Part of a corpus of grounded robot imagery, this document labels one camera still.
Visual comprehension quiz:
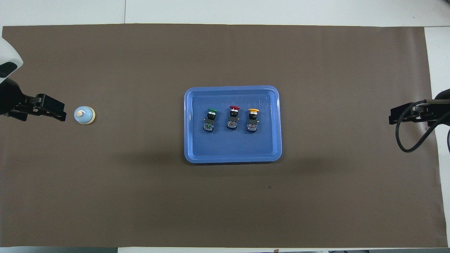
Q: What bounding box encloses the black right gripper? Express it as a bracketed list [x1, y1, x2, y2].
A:
[388, 90, 450, 127]

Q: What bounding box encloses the yellow push button switch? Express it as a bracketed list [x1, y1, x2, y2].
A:
[246, 109, 260, 132]

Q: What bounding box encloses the blue plastic tray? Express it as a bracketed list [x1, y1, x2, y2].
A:
[184, 85, 282, 164]

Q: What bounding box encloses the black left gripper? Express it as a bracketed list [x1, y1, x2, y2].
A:
[0, 78, 67, 122]

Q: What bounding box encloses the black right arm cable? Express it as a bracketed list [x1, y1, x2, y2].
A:
[396, 100, 450, 153]

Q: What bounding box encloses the brown table mat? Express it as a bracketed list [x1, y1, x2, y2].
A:
[0, 24, 444, 248]

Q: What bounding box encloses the red push button switch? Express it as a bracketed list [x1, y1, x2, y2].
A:
[226, 105, 241, 130]

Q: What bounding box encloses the green push button switch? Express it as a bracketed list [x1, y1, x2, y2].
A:
[202, 108, 218, 133]

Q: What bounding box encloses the light blue call bell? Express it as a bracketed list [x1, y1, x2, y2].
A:
[74, 106, 96, 125]

